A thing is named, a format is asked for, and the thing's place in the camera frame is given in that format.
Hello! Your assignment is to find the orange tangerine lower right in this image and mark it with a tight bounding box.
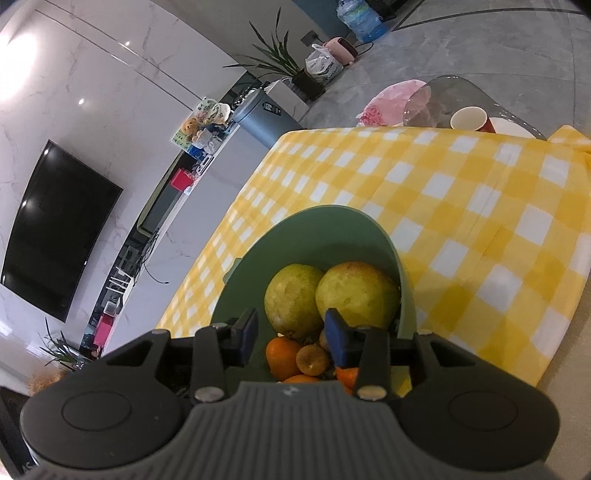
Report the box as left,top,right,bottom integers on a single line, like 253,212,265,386
335,367,359,390

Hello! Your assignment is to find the orange tangerine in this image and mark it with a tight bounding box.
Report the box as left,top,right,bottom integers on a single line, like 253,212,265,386
266,337,301,381
335,367,359,390
283,374,320,384

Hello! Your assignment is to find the yellow-green pear right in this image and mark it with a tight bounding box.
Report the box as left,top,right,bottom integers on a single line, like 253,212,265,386
315,261,401,330

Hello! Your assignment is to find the yellow-green pear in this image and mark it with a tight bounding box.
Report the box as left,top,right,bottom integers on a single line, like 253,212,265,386
263,264,324,339
315,261,401,330

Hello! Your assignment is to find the orange tangerine upper left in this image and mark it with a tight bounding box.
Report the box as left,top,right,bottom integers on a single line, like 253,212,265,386
266,337,301,381

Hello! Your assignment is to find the orange tangerine lower left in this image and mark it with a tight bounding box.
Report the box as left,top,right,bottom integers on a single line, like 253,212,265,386
283,374,320,384

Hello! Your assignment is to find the yellow-green pear left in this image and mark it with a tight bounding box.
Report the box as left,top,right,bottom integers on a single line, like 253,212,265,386
263,264,324,339

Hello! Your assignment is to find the pink box left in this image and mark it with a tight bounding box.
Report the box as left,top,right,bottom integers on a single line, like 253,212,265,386
93,314,114,347

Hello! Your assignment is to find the green plastic bowl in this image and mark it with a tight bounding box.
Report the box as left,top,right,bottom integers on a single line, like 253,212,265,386
211,205,417,393

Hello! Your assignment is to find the red box on cabinet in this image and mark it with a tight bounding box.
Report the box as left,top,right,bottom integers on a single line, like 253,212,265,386
169,168,195,192

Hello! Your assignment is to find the yellow white checkered tablecloth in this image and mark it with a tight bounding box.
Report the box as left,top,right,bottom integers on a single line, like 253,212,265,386
159,126,590,384

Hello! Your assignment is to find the white long tv cabinet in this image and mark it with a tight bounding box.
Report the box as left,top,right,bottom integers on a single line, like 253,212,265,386
80,78,312,361

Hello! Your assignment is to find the grey-blue trash bin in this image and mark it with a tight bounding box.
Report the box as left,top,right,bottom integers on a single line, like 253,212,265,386
232,88,304,149

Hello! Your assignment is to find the pink plastic bag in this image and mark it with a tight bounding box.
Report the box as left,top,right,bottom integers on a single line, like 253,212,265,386
356,79,426,127

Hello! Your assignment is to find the red paper cup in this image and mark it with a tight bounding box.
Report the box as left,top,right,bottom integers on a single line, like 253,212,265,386
450,106,496,133

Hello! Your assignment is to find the grey transparent chair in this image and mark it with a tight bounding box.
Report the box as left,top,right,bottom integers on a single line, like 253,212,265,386
403,75,546,140

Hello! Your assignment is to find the white plastic bag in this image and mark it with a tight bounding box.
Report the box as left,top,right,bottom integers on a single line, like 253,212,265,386
305,44,344,86

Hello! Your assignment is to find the potted green plant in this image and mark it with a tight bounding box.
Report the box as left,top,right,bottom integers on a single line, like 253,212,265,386
225,8,325,101

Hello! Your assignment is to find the pink small heater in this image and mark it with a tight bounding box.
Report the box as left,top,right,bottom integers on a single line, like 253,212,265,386
324,37,359,66

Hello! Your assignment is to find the blue water jug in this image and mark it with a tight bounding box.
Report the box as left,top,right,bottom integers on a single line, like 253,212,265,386
337,0,388,42

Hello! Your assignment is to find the black wall television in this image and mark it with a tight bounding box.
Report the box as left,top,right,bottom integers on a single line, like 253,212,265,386
1,140,122,322

